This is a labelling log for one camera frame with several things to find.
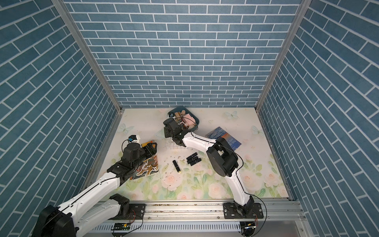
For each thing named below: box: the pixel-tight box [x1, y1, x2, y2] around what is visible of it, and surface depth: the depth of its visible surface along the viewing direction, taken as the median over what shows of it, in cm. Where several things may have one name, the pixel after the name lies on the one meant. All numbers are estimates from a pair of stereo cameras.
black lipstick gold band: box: [172, 159, 182, 173], surface depth 90 cm
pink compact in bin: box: [182, 113, 196, 127], surface depth 107 cm
